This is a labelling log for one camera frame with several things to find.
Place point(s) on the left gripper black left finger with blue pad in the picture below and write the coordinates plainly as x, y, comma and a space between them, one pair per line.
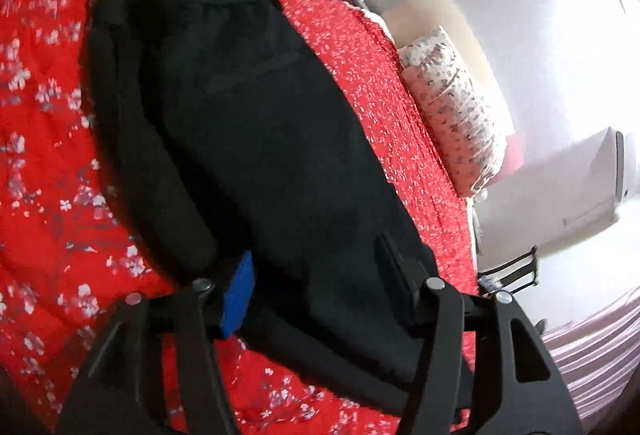
119, 388

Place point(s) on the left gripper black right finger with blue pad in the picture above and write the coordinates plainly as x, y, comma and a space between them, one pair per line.
516, 389

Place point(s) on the black pants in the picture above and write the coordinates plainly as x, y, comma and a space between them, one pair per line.
229, 137

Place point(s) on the striped pink curtain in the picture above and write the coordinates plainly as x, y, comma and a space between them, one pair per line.
598, 356

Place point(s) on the black metal chair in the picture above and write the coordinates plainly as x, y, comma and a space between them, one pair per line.
514, 276

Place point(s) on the red floral bedspread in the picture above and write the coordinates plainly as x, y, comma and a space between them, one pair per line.
65, 255

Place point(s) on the white air conditioner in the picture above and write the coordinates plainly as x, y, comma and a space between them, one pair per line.
544, 203

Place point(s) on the pink pillow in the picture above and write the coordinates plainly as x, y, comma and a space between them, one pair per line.
514, 158

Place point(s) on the white floral pillow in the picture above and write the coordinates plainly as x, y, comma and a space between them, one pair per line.
470, 132

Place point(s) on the beige headboard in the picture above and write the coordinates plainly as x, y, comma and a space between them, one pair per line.
414, 19

